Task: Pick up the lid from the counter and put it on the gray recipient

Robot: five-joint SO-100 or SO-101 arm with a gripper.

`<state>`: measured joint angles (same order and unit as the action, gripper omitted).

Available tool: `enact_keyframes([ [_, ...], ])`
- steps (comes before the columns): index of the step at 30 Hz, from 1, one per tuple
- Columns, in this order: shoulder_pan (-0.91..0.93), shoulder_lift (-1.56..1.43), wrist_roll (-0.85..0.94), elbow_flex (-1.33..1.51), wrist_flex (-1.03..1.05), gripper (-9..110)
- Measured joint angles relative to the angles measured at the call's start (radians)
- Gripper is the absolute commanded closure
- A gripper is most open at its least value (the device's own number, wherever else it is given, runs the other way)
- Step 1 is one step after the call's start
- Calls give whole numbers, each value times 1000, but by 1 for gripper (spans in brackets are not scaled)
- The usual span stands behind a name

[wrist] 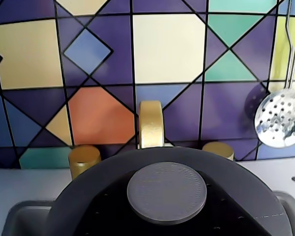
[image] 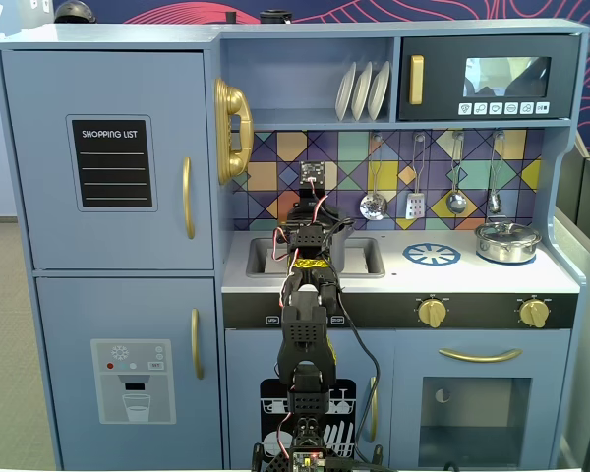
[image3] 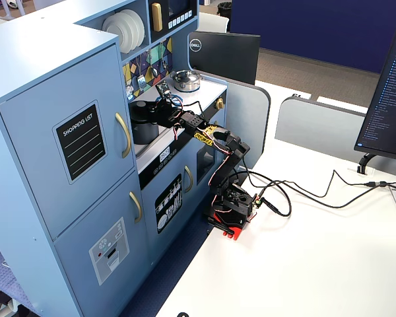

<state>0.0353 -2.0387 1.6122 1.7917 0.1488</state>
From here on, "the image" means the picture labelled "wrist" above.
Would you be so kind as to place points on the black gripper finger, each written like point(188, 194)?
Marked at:
point(231, 216)
point(105, 216)

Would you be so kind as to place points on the gray sink recipient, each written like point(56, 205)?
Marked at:
point(29, 216)

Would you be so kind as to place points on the golden tap knob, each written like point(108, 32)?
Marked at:
point(83, 157)
point(220, 148)

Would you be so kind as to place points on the golden toy faucet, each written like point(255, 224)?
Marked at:
point(151, 125)

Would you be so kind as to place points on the metal slotted skimmer spoon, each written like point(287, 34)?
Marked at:
point(280, 120)

